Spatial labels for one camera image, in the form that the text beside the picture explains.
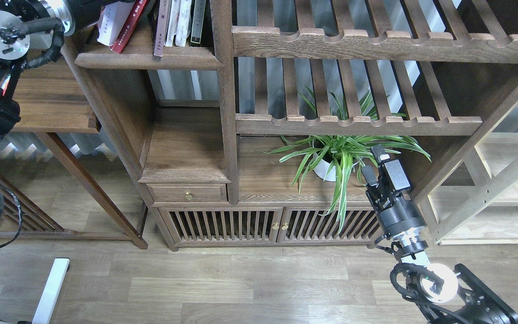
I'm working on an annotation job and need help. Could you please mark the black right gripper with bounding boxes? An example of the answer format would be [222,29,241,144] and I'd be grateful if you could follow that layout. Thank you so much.
[361,144,425,240]

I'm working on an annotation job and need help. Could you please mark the maroon book with white characters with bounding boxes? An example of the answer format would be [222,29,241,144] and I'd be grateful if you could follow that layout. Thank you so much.
[153,0,172,57]

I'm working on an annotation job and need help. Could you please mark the red book with photos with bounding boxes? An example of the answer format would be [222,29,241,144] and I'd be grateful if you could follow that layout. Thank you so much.
[110,0,150,54]

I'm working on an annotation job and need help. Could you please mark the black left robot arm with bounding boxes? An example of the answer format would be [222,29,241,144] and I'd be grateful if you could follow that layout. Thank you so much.
[0,0,111,140]

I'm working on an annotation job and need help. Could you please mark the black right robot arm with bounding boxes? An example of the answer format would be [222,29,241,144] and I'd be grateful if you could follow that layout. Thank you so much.
[362,145,518,324]

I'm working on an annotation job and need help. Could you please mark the light wooden shelf unit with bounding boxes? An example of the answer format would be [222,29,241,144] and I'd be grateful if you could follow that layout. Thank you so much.
[420,103,518,244]

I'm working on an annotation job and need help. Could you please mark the green spider plant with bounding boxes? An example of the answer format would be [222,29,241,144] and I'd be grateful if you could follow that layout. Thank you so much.
[266,85,432,232]

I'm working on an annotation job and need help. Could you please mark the white plant pot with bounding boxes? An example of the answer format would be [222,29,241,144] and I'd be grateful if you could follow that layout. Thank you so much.
[314,154,337,182]

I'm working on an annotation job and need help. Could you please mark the dark wooden bookshelf cabinet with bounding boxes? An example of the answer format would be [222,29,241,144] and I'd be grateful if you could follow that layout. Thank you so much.
[62,0,518,250]

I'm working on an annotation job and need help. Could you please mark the brass drawer knob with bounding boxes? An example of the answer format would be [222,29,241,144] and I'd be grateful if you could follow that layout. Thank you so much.
[184,190,194,201]

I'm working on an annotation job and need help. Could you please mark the dark green upright book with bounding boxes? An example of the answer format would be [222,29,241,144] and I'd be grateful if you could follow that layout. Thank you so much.
[190,0,207,47]

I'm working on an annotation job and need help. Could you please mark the white metal base bar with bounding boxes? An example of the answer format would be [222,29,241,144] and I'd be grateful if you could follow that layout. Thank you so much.
[31,257,70,324]

